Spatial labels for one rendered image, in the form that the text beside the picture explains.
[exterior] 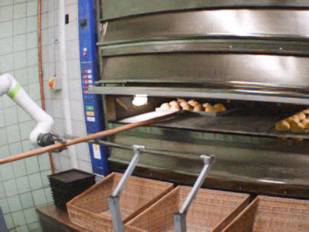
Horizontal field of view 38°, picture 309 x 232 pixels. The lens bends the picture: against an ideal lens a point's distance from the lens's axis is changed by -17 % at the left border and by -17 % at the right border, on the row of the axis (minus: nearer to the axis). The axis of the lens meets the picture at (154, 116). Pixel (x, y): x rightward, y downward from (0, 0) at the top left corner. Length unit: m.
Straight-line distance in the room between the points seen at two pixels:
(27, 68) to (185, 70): 1.65
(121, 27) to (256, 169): 1.29
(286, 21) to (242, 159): 0.87
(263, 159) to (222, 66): 0.55
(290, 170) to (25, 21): 2.60
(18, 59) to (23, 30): 0.27
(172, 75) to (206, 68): 0.26
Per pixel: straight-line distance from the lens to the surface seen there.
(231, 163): 2.77
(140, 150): 2.67
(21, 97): 3.13
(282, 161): 2.56
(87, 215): 3.07
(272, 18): 2.45
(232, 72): 2.63
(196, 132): 2.88
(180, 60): 2.90
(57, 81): 3.84
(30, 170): 4.15
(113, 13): 3.31
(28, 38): 4.09
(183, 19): 2.85
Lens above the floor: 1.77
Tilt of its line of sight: 10 degrees down
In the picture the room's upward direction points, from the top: 6 degrees counter-clockwise
